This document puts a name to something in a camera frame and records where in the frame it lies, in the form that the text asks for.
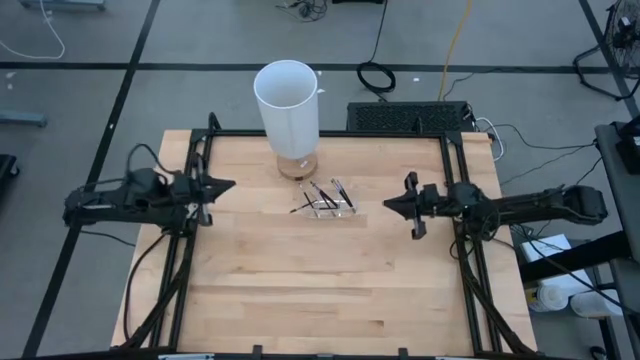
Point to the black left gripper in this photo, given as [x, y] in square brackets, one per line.
[206, 220]

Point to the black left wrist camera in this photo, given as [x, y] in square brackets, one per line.
[184, 185]

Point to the black table clamp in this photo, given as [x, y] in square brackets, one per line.
[257, 351]
[403, 352]

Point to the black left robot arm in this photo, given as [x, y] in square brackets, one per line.
[100, 205]

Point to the white cardboard box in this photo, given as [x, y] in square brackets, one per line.
[547, 246]

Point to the white shade wooden base lamp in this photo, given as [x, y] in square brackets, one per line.
[290, 125]

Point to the black aluminium table frame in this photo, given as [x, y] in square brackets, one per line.
[375, 134]

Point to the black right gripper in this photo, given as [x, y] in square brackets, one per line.
[419, 231]

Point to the black floor fan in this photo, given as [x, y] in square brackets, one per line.
[625, 30]

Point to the grey metal foot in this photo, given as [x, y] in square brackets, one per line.
[65, 4]
[22, 118]

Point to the black side table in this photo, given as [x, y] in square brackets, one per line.
[620, 210]

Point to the white paper towel roll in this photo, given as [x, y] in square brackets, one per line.
[595, 305]
[550, 298]

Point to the black box device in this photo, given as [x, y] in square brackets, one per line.
[630, 150]

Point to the clear acrylic organizer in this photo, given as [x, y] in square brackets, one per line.
[330, 215]

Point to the black caster base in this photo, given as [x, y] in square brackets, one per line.
[6, 167]

